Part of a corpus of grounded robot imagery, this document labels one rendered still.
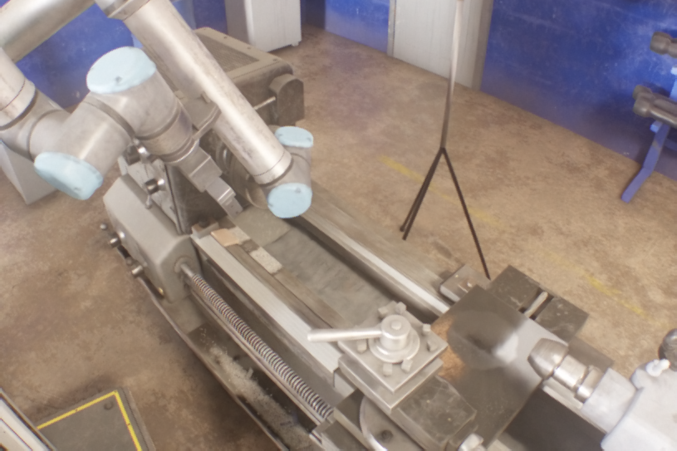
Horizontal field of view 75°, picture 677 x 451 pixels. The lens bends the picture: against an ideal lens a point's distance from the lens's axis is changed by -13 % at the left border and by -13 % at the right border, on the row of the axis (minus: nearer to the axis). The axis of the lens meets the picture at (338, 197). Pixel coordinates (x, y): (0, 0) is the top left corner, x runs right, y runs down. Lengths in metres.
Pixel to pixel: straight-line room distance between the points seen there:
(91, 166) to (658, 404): 1.07
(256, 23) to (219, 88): 4.18
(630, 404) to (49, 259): 2.99
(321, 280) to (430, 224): 1.45
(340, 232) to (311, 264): 0.16
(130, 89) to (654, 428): 1.06
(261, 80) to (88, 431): 1.40
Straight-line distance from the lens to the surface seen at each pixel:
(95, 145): 0.69
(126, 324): 2.71
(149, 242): 1.87
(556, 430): 1.52
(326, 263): 1.76
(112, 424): 2.02
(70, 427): 2.08
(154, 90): 0.73
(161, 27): 0.89
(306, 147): 1.12
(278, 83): 1.65
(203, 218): 1.72
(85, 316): 2.83
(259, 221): 1.97
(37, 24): 1.11
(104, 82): 0.71
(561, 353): 1.13
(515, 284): 1.59
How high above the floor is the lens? 2.00
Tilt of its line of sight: 38 degrees down
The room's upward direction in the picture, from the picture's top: straight up
